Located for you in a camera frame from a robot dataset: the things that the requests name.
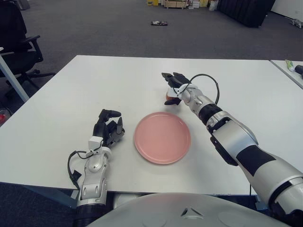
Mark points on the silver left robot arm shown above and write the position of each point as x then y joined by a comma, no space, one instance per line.
92,165

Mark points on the red object under desk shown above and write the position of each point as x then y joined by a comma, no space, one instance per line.
2,116

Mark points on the black handheld controller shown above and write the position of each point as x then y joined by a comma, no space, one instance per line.
299,69

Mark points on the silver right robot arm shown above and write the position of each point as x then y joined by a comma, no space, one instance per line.
236,142

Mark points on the wooden pallet crate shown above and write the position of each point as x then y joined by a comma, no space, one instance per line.
175,4

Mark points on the green white tube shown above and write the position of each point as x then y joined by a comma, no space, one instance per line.
289,65

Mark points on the grey quadruped robot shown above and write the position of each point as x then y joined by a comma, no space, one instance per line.
296,22

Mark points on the flat black floor object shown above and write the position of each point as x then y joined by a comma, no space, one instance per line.
159,23

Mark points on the white plastic bag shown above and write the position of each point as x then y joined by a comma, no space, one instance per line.
213,5

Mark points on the stack of white boxes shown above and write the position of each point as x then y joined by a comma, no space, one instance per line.
194,4

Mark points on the light grey desk leg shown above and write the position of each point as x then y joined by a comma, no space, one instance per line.
13,78

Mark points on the yellow cardboard box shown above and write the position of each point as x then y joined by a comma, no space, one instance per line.
153,2

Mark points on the black office chair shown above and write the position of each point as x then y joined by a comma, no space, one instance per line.
14,59

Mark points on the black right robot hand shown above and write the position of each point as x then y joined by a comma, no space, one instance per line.
177,81

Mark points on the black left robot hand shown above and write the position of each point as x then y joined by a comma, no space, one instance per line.
101,128

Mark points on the blue grey table frame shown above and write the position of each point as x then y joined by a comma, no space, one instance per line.
47,196

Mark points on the red yellow apple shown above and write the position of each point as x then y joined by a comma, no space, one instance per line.
168,96

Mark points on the pink round plate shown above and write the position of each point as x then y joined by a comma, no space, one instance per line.
162,138

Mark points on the grey robot torso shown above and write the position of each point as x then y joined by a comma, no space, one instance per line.
165,208

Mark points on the black curtain partition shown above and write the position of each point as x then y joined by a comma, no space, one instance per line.
246,11

